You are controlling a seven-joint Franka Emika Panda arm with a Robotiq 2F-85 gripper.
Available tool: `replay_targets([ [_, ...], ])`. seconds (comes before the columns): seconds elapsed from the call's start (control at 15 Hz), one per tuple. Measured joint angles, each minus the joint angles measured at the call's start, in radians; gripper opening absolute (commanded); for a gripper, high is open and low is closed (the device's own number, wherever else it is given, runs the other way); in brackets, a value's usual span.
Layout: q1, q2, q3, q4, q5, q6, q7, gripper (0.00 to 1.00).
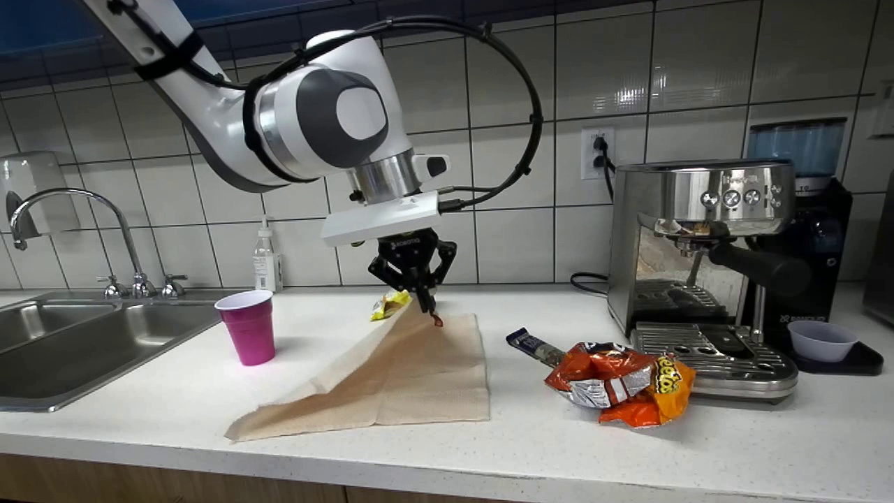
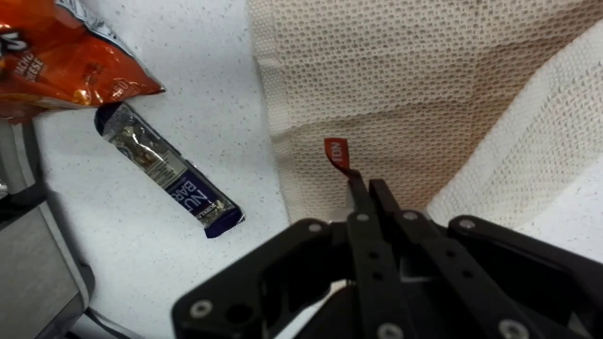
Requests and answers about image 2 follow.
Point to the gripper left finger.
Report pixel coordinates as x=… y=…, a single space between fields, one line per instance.
x=282 y=263

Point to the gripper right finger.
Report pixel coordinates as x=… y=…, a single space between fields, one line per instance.
x=494 y=263

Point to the cream mesh cloth with red tag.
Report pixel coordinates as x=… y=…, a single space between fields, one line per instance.
x=405 y=84

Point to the dark blue nut bar wrapper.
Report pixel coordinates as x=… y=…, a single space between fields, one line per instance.
x=165 y=165

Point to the stainless steel appliance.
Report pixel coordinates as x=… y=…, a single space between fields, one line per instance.
x=33 y=263

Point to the orange chip bag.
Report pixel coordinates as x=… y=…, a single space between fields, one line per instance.
x=61 y=56

